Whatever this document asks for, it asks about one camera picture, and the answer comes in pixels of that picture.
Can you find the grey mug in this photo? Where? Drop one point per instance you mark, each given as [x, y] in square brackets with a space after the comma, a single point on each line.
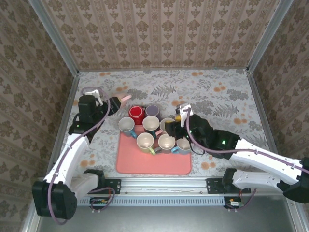
[166, 142]

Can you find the small electronics board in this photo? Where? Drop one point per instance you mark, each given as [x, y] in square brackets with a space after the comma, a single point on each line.
[233, 203]
[101, 201]

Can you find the light green mug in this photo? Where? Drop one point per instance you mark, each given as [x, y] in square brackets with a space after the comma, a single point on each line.
[144, 141]

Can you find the teal dotted mug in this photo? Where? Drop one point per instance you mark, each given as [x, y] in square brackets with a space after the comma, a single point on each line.
[126, 125]

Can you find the aluminium side rail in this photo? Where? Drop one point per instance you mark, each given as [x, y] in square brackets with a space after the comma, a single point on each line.
[263, 116]
[70, 96]

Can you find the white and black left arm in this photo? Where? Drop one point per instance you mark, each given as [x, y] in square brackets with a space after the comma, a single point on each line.
[70, 159]

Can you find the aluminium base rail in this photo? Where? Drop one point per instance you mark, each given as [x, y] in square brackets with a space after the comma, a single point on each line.
[164, 186]

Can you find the salmon pink rubber mat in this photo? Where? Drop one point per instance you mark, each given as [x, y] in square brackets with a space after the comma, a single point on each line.
[154, 164]

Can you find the purple mug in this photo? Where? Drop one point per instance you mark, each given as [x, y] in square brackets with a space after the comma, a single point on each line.
[152, 110]

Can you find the pink faceted mug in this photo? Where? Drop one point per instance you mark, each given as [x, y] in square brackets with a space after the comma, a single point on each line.
[165, 123]

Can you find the light blue mug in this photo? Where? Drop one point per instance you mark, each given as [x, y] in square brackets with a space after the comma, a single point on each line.
[183, 146]

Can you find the grey sheet metal panel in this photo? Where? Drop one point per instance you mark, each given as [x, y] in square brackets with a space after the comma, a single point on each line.
[169, 220]

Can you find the red mug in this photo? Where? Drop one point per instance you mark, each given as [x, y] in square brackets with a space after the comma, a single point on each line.
[136, 113]

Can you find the aluminium frame post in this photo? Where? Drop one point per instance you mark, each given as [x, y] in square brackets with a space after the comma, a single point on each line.
[268, 36]
[54, 38]

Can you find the dark green mug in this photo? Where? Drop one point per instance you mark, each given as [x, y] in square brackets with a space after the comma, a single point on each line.
[150, 123]

